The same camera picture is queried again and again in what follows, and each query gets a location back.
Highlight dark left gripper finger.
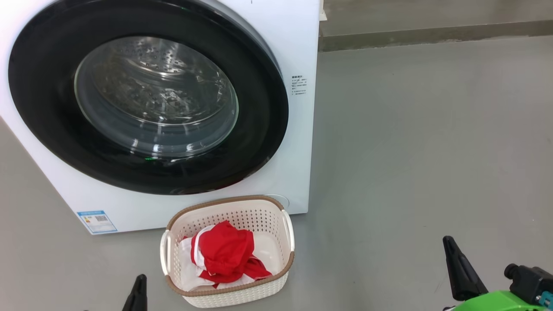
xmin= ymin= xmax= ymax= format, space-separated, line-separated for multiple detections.
xmin=122 ymin=274 xmax=148 ymax=311

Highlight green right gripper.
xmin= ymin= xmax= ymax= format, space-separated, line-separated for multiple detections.
xmin=442 ymin=235 xmax=549 ymax=311

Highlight round washing machine door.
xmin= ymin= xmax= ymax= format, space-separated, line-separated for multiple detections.
xmin=8 ymin=0 xmax=289 ymax=196

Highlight red and white garment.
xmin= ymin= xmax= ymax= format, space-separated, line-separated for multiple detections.
xmin=178 ymin=220 xmax=281 ymax=291

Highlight perforated steel washer drum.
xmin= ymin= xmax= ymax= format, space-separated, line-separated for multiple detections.
xmin=74 ymin=36 xmax=239 ymax=158

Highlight white front-load washing machine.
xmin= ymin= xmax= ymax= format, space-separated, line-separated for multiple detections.
xmin=0 ymin=0 xmax=321 ymax=235

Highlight cream basket with brown rim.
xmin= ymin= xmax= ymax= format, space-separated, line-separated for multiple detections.
xmin=160 ymin=195 xmax=296 ymax=308

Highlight blue energy label sticker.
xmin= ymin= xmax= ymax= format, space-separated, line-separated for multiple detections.
xmin=77 ymin=210 xmax=118 ymax=234

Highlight round white filter cover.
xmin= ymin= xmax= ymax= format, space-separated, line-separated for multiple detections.
xmin=264 ymin=194 xmax=290 ymax=210

